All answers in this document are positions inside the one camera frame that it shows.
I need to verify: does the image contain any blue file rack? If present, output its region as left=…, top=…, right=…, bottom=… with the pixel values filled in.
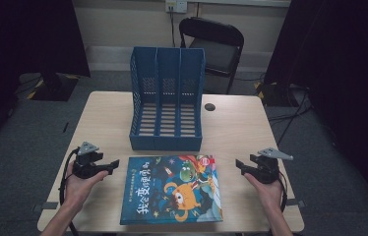
left=128, top=45, right=207, bottom=151

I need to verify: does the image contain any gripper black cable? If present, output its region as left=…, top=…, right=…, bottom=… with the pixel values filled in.
left=278, top=170, right=288, bottom=214
left=58, top=147, right=81, bottom=236

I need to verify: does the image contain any person's right hand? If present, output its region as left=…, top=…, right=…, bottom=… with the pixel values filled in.
left=243, top=174, right=284, bottom=210

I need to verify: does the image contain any grey tape strip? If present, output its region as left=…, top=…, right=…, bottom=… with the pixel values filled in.
left=32, top=201, right=59, bottom=212
left=284, top=198, right=306, bottom=208

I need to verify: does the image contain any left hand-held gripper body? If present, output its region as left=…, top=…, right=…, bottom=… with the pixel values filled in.
left=72, top=141, right=109, bottom=180

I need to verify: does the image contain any black curtain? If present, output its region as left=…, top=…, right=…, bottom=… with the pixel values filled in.
left=0, top=0, right=92, bottom=155
left=264, top=0, right=368, bottom=217

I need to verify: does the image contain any black folding chair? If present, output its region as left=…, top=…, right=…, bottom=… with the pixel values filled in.
left=178, top=17, right=245, bottom=95

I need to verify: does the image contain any blue picture book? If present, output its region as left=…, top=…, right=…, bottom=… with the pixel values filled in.
left=119, top=154, right=224, bottom=226

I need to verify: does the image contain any black socket cable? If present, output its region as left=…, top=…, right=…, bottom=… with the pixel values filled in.
left=169, top=6, right=177, bottom=48

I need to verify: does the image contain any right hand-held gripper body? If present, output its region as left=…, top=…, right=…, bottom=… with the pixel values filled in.
left=252, top=147, right=294, bottom=185

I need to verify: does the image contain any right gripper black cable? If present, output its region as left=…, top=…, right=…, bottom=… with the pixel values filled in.
left=278, top=170, right=288, bottom=214

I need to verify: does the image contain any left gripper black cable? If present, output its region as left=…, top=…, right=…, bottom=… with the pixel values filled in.
left=58, top=147, right=81, bottom=236

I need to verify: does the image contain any person's left hand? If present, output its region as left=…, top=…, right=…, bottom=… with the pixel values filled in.
left=64, top=162, right=110, bottom=207

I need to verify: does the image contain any black floor cable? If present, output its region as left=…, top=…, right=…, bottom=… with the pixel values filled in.
left=267, top=88, right=314, bottom=147

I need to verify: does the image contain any white wall socket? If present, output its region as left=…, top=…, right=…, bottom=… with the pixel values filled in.
left=164, top=0, right=189, bottom=14

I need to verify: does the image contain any black stand base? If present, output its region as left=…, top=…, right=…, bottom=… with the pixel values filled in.
left=254, top=82, right=299, bottom=107
left=26, top=72, right=80, bottom=102

